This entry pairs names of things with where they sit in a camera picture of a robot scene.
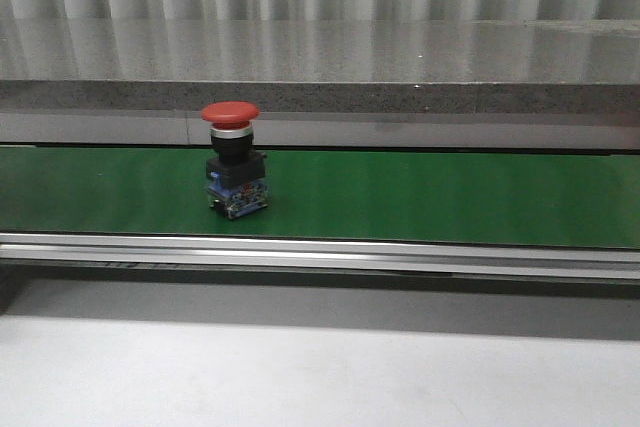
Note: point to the green conveyor belt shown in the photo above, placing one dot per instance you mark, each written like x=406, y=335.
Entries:
x=480, y=198

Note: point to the aluminium conveyor frame rail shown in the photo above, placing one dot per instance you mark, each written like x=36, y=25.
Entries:
x=280, y=254

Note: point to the red mushroom push button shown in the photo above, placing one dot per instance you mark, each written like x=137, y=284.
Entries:
x=236, y=175

